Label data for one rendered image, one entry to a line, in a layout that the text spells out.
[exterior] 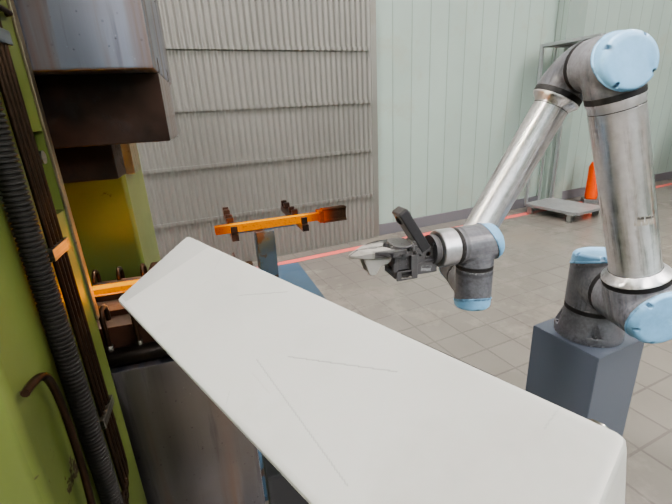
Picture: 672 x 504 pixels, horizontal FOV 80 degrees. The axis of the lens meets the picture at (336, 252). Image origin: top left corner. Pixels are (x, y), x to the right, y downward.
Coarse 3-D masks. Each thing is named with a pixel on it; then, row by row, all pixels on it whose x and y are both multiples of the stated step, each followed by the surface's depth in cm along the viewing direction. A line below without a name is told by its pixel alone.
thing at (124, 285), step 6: (252, 264) 83; (120, 282) 78; (126, 282) 78; (132, 282) 78; (96, 288) 76; (102, 288) 76; (108, 288) 76; (114, 288) 76; (120, 288) 76; (126, 288) 76; (96, 294) 75
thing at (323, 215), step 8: (320, 208) 127; (328, 208) 127; (336, 208) 127; (344, 208) 129; (288, 216) 124; (296, 216) 124; (304, 216) 124; (312, 216) 125; (320, 216) 125; (328, 216) 128; (336, 216) 129; (344, 216) 130; (224, 224) 119; (232, 224) 118; (240, 224) 118; (248, 224) 119; (256, 224) 120; (264, 224) 120; (272, 224) 121; (280, 224) 122; (288, 224) 123; (216, 232) 116; (224, 232) 117
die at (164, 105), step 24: (48, 96) 55; (72, 96) 56; (96, 96) 57; (120, 96) 57; (144, 96) 58; (168, 96) 69; (48, 120) 56; (72, 120) 57; (96, 120) 58; (120, 120) 58; (144, 120) 59; (168, 120) 62; (72, 144) 58; (96, 144) 58
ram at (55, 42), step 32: (32, 0) 48; (64, 0) 49; (96, 0) 49; (128, 0) 50; (32, 32) 49; (64, 32) 50; (96, 32) 50; (128, 32) 51; (160, 32) 72; (32, 64) 50; (64, 64) 50; (96, 64) 51; (128, 64) 52; (160, 64) 63
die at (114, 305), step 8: (112, 280) 84; (120, 280) 83; (128, 280) 83; (96, 296) 74; (104, 296) 74; (112, 296) 75; (120, 296) 75; (112, 304) 73; (120, 304) 73; (112, 312) 71; (120, 312) 71; (128, 312) 71; (96, 320) 70; (112, 320) 69; (120, 320) 69; (128, 320) 69; (112, 328) 67; (120, 328) 67; (128, 328) 68; (112, 336) 67; (120, 336) 68; (128, 336) 68; (144, 336) 69; (104, 344) 67; (120, 344) 68; (128, 344) 69
